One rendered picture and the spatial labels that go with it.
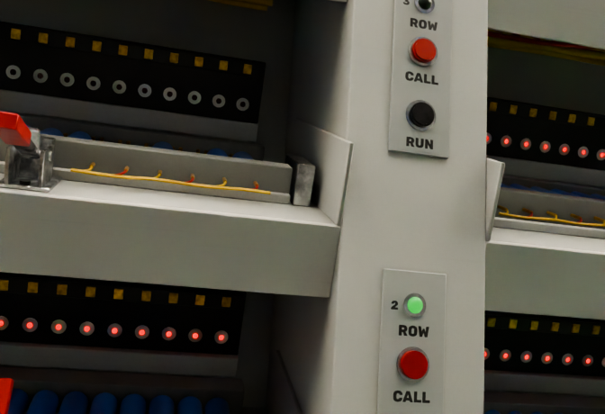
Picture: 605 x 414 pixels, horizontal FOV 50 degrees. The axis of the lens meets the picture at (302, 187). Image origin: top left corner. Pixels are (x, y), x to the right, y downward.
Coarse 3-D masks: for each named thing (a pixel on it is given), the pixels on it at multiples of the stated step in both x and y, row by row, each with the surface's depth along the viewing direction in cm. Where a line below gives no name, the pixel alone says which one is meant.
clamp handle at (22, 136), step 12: (0, 120) 30; (12, 120) 30; (0, 132) 31; (12, 132) 31; (24, 132) 32; (36, 132) 36; (12, 144) 33; (24, 144) 33; (36, 144) 37; (36, 156) 36
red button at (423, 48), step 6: (414, 42) 42; (420, 42) 42; (426, 42) 42; (414, 48) 41; (420, 48) 41; (426, 48) 42; (432, 48) 42; (414, 54) 41; (420, 54) 41; (426, 54) 41; (432, 54) 42; (420, 60) 41; (426, 60) 42
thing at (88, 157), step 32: (0, 160) 40; (64, 160) 40; (96, 160) 41; (128, 160) 41; (160, 160) 41; (192, 160) 42; (224, 160) 42; (256, 160) 44; (256, 192) 41; (288, 192) 43
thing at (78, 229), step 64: (192, 128) 55; (256, 128) 56; (0, 192) 35; (64, 192) 37; (128, 192) 39; (320, 192) 44; (0, 256) 35; (64, 256) 36; (128, 256) 37; (192, 256) 37; (256, 256) 38; (320, 256) 39
